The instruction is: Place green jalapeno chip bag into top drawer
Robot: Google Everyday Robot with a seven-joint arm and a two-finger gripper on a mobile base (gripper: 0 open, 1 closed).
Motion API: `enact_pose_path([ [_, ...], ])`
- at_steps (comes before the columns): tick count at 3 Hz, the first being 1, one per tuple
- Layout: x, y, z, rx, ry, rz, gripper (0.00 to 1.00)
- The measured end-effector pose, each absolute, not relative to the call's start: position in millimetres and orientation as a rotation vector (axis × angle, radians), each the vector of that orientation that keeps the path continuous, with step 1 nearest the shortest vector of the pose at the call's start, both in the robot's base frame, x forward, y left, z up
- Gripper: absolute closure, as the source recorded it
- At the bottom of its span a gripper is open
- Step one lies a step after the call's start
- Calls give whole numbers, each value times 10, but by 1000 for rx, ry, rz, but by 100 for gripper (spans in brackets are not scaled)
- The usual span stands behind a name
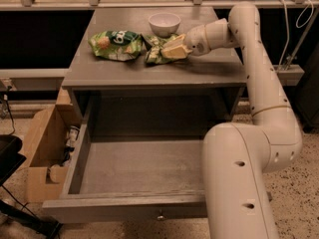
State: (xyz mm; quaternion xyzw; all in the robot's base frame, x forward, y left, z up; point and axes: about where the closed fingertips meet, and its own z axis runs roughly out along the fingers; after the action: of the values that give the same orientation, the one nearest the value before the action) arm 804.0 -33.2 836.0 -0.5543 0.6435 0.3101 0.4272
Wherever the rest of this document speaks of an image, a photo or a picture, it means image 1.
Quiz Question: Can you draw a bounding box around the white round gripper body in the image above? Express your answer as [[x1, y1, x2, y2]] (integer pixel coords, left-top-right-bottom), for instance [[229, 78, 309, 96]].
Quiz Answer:
[[183, 25, 211, 56]]

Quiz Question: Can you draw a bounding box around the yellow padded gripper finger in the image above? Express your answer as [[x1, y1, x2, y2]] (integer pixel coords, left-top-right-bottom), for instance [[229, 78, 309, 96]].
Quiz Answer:
[[163, 34, 185, 48], [160, 45, 191, 59]]

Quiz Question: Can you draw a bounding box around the green jalapeno chip bag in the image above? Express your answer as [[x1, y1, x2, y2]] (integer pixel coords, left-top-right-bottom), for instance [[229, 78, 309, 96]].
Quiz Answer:
[[142, 34, 180, 65]]

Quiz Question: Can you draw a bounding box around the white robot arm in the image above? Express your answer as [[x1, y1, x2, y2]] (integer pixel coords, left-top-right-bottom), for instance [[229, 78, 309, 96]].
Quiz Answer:
[[161, 1, 302, 239]]

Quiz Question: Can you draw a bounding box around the green chip bag dark logo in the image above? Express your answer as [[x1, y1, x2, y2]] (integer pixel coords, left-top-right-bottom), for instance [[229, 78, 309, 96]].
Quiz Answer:
[[89, 30, 143, 62]]

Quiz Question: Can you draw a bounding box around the open grey top drawer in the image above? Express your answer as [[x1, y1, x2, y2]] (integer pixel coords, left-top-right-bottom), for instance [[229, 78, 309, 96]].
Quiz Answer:
[[43, 96, 211, 223]]

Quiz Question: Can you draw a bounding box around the round metal drawer knob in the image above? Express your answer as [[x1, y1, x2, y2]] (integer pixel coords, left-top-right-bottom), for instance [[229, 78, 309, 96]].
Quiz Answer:
[[157, 211, 165, 221]]

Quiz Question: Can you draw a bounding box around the white ceramic bowl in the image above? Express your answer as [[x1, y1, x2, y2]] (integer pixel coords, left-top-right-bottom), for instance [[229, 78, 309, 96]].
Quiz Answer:
[[149, 13, 180, 38]]

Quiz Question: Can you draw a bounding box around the grey wooden cabinet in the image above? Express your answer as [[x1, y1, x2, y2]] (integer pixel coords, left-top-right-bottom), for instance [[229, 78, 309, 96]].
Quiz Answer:
[[63, 7, 245, 116]]

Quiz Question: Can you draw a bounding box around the white bottle in box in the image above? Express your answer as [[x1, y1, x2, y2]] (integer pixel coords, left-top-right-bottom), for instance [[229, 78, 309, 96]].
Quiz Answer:
[[66, 125, 80, 149]]

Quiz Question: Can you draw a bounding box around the open cardboard box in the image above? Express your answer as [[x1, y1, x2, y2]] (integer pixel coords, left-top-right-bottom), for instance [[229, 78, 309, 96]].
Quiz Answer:
[[23, 89, 81, 203]]

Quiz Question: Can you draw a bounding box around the white cable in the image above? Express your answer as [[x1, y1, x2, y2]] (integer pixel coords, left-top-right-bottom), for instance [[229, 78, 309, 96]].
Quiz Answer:
[[273, 0, 315, 72]]

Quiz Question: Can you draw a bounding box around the black stand with cables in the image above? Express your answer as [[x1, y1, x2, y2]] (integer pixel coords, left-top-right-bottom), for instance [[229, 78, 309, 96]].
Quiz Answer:
[[0, 93, 56, 239]]

